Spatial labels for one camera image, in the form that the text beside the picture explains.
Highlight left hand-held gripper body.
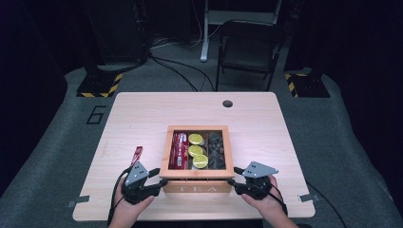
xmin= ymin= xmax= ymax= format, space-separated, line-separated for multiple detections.
xmin=121 ymin=161 xmax=154 ymax=205

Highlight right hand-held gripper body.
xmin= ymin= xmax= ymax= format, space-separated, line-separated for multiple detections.
xmin=241 ymin=161 xmax=280 ymax=201

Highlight wooden glass box lid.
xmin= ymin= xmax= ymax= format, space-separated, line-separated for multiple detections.
xmin=158 ymin=124 xmax=236 ymax=181

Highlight single red stick packet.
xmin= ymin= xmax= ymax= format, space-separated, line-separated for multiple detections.
xmin=129 ymin=145 xmax=144 ymax=167

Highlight person's right hand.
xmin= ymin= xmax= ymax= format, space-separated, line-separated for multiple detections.
xmin=240 ymin=175 xmax=289 ymax=220

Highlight person's left hand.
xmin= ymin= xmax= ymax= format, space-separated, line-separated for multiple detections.
xmin=111 ymin=179 xmax=156 ymax=222

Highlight pile of dark packets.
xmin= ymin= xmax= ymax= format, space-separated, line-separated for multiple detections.
xmin=207 ymin=131 xmax=227 ymax=170

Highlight bundle of red packets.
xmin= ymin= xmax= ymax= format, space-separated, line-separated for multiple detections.
xmin=168 ymin=131 xmax=190 ymax=170

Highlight yellow-green round capsule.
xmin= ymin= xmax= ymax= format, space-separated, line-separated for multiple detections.
xmin=192 ymin=154 xmax=209 ymax=170
xmin=187 ymin=144 xmax=204 ymax=158
xmin=187 ymin=133 xmax=204 ymax=145

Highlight black yellow striped base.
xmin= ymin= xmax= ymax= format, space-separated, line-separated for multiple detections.
xmin=75 ymin=72 xmax=124 ymax=99
xmin=283 ymin=72 xmax=332 ymax=99

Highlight black folding chair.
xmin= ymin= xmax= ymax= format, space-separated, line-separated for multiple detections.
xmin=215 ymin=19 xmax=287 ymax=92

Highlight white metal stand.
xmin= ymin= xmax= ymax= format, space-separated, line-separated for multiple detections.
xmin=200 ymin=0 xmax=283 ymax=63

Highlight black cabinet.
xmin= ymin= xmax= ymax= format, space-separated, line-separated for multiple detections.
xmin=79 ymin=0 xmax=150 ymax=69

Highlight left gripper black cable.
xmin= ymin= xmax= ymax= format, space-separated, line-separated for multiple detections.
xmin=106 ymin=166 xmax=132 ymax=226

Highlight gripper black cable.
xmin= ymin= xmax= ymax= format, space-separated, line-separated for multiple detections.
xmin=253 ymin=180 xmax=347 ymax=228
xmin=106 ymin=166 xmax=132 ymax=226

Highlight grey metal table bracket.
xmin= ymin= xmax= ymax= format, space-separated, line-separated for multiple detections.
xmin=297 ymin=193 xmax=320 ymax=203
xmin=67 ymin=195 xmax=91 ymax=209

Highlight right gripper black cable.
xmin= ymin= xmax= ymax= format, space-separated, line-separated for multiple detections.
xmin=253 ymin=180 xmax=347 ymax=228

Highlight black floor cables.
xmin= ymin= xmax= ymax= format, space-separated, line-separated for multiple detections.
xmin=147 ymin=52 xmax=217 ymax=93

